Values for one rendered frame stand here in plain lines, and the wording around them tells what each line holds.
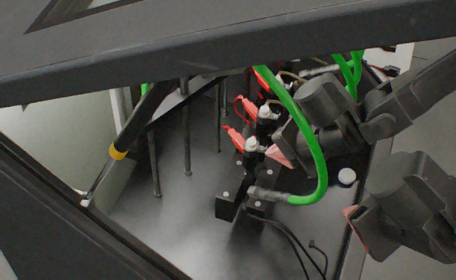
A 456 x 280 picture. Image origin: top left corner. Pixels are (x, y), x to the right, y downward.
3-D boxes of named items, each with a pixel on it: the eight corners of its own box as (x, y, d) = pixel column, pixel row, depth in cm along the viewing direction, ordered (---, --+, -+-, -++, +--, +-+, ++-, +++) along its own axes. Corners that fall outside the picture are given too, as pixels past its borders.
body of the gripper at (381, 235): (346, 219, 72) (379, 234, 65) (409, 167, 74) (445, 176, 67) (371, 260, 74) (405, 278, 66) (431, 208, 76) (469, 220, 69)
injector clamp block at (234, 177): (259, 249, 131) (264, 211, 119) (214, 234, 133) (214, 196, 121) (303, 129, 151) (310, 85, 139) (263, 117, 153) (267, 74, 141)
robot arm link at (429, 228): (456, 278, 61) (489, 236, 62) (420, 236, 60) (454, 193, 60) (418, 260, 68) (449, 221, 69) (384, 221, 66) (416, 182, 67)
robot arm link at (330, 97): (401, 129, 92) (395, 105, 99) (361, 68, 88) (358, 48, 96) (333, 167, 96) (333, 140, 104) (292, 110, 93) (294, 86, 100)
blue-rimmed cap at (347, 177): (353, 187, 141) (354, 184, 139) (335, 182, 141) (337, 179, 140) (356, 174, 143) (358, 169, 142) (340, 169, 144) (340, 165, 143)
